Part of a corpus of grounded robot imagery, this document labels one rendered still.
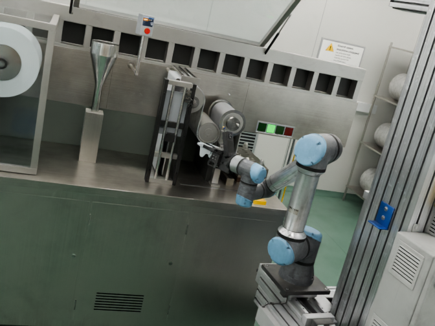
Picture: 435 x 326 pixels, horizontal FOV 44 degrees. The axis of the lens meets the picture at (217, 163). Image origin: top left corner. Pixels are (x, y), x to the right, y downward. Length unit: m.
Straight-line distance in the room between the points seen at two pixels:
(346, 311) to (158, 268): 1.04
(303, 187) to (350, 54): 4.14
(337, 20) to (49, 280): 4.21
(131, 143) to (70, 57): 0.59
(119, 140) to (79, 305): 0.95
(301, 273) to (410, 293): 0.51
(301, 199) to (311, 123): 1.43
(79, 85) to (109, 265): 1.01
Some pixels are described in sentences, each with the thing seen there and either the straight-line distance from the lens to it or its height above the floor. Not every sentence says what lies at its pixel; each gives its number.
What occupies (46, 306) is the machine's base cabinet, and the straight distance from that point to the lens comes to 2.95.
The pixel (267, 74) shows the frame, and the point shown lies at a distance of 3.30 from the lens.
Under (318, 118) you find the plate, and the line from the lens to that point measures 3.48.
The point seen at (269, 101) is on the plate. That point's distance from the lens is 3.33.
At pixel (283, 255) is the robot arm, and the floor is 0.98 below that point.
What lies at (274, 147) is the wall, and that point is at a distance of 6.03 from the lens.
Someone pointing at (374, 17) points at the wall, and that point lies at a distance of 6.21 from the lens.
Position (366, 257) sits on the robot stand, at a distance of 2.22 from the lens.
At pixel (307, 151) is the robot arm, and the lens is 2.03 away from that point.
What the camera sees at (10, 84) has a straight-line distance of 2.58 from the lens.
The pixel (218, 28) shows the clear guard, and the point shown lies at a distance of 3.14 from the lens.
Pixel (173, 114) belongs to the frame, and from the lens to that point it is 2.75.
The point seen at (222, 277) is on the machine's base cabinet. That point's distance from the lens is 2.99.
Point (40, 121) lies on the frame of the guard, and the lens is 2.60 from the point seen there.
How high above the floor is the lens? 1.85
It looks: 16 degrees down
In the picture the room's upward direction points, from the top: 13 degrees clockwise
